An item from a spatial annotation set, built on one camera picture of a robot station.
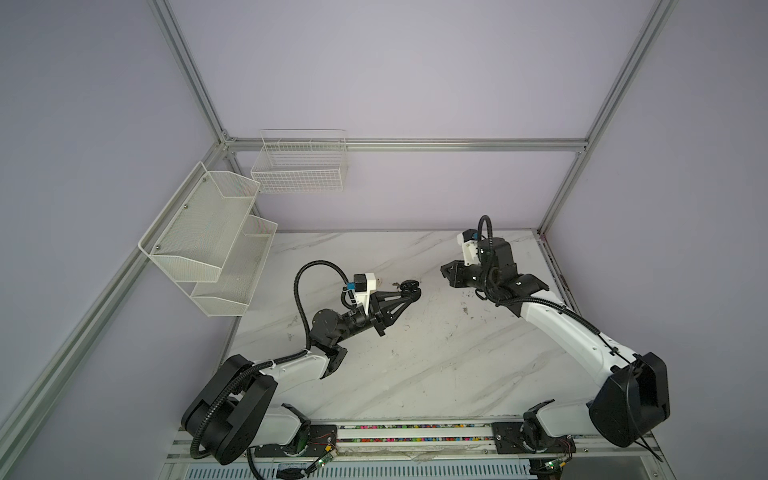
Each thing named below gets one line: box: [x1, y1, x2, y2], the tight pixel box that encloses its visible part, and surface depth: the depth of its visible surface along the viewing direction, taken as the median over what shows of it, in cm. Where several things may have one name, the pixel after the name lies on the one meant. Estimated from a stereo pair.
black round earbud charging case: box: [400, 280, 421, 300], surface depth 69 cm
